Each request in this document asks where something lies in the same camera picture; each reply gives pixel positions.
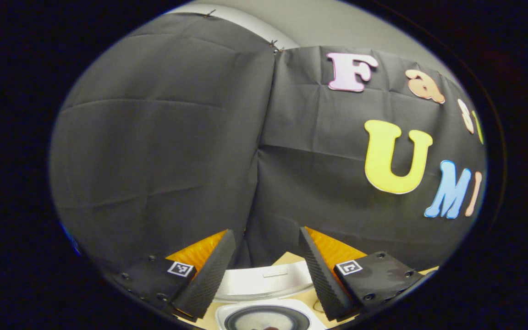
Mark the black backdrop cloth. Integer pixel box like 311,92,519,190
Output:
49,13,488,275

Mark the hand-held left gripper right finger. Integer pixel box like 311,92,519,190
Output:
298,225,429,321

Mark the white rice cooker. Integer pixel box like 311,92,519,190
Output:
213,260,328,330

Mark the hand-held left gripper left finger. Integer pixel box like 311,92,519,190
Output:
110,229,237,321

